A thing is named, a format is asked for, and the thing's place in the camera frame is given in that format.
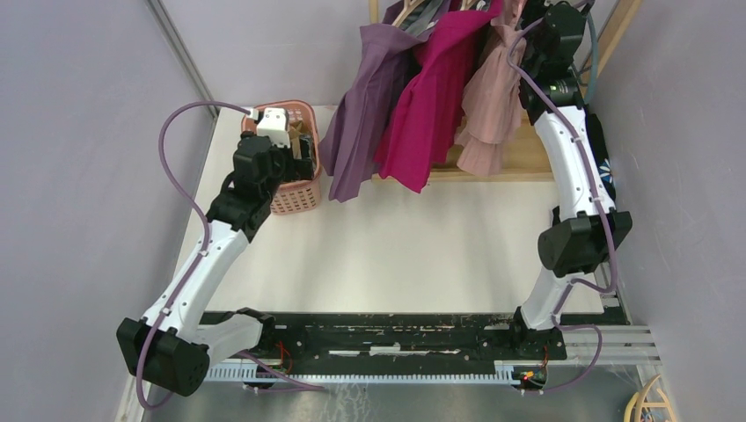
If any blue-grey plastic hanger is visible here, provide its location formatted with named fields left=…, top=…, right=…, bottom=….
left=572, top=11, right=600, bottom=106

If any pink pleated skirt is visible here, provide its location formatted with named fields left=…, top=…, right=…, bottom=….
left=456, top=1, right=525, bottom=177

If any tan brown skirt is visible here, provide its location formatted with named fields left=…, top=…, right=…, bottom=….
left=289, top=120, right=313, bottom=160

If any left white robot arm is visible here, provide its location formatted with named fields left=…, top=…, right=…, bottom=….
left=116, top=131, right=317, bottom=397

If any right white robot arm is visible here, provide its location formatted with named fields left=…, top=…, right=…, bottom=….
left=508, top=1, right=632, bottom=359

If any purple pleated skirt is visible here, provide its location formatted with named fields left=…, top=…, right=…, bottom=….
left=319, top=1, right=450, bottom=202

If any magenta skirt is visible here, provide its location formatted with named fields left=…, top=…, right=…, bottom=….
left=375, top=1, right=505, bottom=193

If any beige wooden hanger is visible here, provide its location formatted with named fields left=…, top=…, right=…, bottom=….
left=391, top=0, right=425, bottom=26

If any wooden hanger on floor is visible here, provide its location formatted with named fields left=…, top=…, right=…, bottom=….
left=622, top=375, right=679, bottom=422

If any orange plastic basket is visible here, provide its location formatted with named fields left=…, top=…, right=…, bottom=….
left=241, top=100, right=321, bottom=215

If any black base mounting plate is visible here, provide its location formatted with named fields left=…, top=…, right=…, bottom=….
left=220, top=312, right=567, bottom=377

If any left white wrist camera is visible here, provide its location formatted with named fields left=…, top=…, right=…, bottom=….
left=247, top=107, right=291, bottom=149

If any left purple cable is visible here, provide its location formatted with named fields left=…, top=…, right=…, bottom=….
left=135, top=101, right=325, bottom=411

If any purple cable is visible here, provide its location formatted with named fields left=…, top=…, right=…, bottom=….
left=135, top=101, right=325, bottom=411
left=505, top=0, right=620, bottom=397

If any wooden clothes rack frame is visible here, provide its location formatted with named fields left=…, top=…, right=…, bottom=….
left=368, top=0, right=643, bottom=183

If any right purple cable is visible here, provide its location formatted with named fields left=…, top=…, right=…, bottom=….
left=505, top=0, right=620, bottom=397

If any grey slotted cable duct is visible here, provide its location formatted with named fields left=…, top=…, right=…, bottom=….
left=152, top=363, right=546, bottom=386

